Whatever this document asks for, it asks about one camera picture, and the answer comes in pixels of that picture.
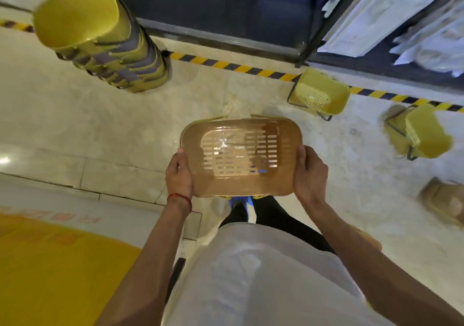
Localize black bar white post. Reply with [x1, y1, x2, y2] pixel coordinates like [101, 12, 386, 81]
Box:
[165, 257, 186, 305]

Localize yellow grey display platform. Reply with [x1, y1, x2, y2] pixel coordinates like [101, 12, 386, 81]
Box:
[0, 177, 202, 326]

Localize red string bracelet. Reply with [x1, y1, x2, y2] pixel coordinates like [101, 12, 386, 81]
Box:
[166, 193, 193, 213]

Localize black trousers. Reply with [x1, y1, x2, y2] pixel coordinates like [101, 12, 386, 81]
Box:
[219, 195, 336, 255]

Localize blue left slipper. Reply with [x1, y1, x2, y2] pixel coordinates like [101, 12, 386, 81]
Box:
[228, 196, 254, 214]

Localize white shirt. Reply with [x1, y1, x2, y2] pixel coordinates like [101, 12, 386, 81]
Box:
[161, 222, 396, 326]

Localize person's left hand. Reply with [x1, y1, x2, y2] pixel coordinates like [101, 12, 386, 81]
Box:
[165, 147, 193, 207]

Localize person's right hand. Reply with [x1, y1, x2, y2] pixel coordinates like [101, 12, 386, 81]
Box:
[292, 145, 329, 207]

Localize white flat packets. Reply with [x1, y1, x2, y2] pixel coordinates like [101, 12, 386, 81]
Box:
[390, 0, 464, 78]
[317, 0, 461, 57]

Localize person's right forearm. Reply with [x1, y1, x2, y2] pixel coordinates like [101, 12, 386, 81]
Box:
[304, 195, 464, 326]

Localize person's left forearm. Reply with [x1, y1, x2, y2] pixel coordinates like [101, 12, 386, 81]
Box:
[94, 195, 193, 326]

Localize black metal shelf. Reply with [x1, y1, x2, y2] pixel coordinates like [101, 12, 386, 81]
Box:
[47, 0, 464, 91]

